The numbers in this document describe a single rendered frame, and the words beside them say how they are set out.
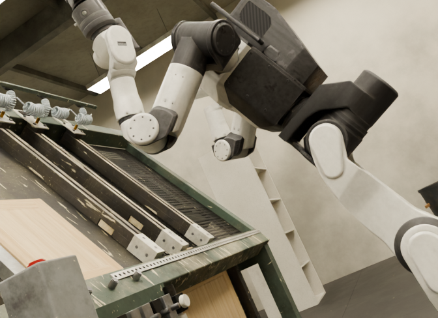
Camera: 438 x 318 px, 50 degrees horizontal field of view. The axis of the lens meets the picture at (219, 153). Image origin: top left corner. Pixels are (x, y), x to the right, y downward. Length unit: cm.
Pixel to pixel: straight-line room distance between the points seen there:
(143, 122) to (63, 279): 39
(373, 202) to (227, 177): 429
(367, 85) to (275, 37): 27
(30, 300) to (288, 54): 84
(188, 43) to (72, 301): 65
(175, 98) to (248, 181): 428
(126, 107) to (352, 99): 57
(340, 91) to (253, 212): 419
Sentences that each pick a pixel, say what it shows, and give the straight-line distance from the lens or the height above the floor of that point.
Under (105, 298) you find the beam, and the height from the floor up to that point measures 83.
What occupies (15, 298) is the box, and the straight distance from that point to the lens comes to 108.
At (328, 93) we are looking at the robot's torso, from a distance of 126.
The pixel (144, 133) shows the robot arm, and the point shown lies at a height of 112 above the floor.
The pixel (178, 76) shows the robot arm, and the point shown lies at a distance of 115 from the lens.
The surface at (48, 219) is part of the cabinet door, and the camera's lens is 185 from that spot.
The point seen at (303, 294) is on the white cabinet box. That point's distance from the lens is 535.
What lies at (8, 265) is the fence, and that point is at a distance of 145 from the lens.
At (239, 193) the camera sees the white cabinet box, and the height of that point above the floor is 144.
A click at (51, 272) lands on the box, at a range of 104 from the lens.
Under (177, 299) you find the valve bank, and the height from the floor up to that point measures 73.
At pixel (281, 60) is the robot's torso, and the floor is 119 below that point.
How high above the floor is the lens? 77
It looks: 13 degrees up
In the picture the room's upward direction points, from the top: 24 degrees counter-clockwise
